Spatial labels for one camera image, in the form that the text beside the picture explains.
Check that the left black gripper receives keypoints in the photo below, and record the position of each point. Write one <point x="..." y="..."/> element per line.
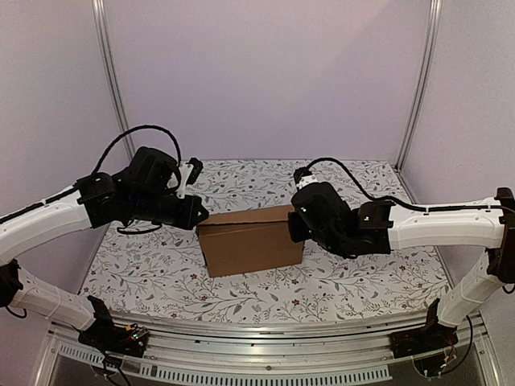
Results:
<point x="187" y="221"/>

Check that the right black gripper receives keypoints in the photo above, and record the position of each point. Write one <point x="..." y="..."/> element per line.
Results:
<point x="294" y="227"/>

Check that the brown cardboard box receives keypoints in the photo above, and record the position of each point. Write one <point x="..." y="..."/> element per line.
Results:
<point x="248" y="241"/>

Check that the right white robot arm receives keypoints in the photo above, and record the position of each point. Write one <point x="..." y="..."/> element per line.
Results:
<point x="380" y="226"/>

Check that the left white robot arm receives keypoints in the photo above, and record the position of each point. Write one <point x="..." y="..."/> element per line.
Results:
<point x="91" y="202"/>

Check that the floral patterned table mat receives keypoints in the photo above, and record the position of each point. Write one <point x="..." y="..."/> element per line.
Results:
<point x="163" y="273"/>

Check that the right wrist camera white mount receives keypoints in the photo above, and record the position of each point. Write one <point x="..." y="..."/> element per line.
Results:
<point x="303" y="177"/>

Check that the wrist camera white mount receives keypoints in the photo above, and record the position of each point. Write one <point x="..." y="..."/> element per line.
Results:
<point x="303" y="177"/>
<point x="188" y="174"/>

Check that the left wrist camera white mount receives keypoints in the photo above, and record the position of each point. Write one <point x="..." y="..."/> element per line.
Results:
<point x="188" y="174"/>

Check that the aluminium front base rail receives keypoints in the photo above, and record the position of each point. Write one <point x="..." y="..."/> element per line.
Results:
<point x="354" y="352"/>

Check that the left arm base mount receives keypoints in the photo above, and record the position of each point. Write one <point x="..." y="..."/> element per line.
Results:
<point x="105" y="336"/>

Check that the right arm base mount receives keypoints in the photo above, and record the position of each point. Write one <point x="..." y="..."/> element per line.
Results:
<point x="429" y="346"/>

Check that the left aluminium corner post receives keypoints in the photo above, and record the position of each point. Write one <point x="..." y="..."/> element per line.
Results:
<point x="102" y="30"/>

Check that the aluminium corner post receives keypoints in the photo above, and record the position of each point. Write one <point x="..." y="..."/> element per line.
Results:
<point x="102" y="30"/>
<point x="432" y="30"/>

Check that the right aluminium corner post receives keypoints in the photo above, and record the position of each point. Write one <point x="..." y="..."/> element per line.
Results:
<point x="432" y="30"/>

